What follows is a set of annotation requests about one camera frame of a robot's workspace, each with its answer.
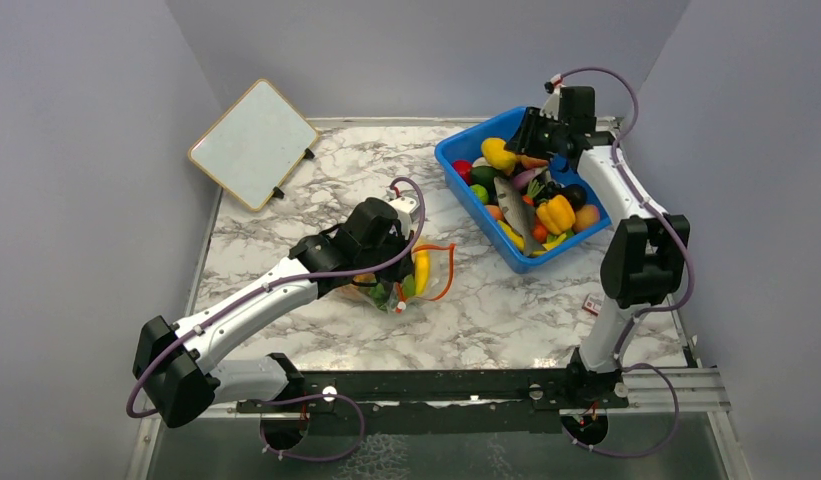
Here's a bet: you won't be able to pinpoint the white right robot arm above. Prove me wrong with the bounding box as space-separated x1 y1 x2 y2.
506 80 690 407

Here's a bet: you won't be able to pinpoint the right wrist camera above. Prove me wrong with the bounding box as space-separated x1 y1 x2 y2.
540 75 563 120

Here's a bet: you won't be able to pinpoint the fake peach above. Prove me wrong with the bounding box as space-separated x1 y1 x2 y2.
572 204 601 233
517 155 550 170

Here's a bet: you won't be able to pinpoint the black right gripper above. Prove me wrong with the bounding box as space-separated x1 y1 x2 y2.
503 108 566 162

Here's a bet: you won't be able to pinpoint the purple fake onion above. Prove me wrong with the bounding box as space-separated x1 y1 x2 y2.
511 167 547 191

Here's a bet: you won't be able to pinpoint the small red tag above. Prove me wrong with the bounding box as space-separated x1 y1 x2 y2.
582 294 602 316

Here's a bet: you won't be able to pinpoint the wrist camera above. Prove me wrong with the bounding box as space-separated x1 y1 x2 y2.
386 188 421 236
540 75 563 120

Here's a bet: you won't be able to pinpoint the blue plastic bin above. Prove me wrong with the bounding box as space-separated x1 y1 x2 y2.
434 106 629 276

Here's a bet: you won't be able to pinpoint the black fake grapes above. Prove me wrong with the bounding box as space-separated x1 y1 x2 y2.
533 182 563 204

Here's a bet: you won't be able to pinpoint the yellow fake banana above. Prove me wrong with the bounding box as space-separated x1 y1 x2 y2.
414 247 431 296

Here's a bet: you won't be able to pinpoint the black mounting rail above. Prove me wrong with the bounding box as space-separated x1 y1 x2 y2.
236 368 629 436

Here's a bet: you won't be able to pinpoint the green fake leafy vegetable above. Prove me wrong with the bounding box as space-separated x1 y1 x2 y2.
368 275 416 313

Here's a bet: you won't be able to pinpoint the yellow fake squash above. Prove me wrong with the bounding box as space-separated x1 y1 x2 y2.
481 137 519 175

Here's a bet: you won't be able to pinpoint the clear zip top bag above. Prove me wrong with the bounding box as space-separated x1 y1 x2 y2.
334 243 457 314

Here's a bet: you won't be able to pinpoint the green fake lime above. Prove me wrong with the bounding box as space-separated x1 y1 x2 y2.
470 184 490 205

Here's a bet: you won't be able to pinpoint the white board wooden frame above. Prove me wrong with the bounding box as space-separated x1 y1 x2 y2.
187 79 320 211

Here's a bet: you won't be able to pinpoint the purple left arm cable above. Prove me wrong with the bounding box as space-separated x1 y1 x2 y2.
125 176 428 463

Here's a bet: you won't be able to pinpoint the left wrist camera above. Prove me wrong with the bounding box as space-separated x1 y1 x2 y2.
386 188 421 236

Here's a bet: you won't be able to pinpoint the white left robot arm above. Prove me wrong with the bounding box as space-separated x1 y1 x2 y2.
126 196 425 428

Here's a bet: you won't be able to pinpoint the red fake apple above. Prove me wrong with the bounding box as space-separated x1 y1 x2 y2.
451 159 473 185

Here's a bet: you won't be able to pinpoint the dark fake plum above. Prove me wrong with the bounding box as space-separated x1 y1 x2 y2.
561 184 588 212

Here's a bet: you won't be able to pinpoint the orange fake pineapple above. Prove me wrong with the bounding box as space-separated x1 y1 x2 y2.
337 273 377 302

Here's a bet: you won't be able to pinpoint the yellow fake bell pepper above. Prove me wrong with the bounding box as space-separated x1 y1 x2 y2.
536 195 576 235

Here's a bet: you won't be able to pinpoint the grey fake fish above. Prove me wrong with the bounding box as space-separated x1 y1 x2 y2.
493 177 546 256

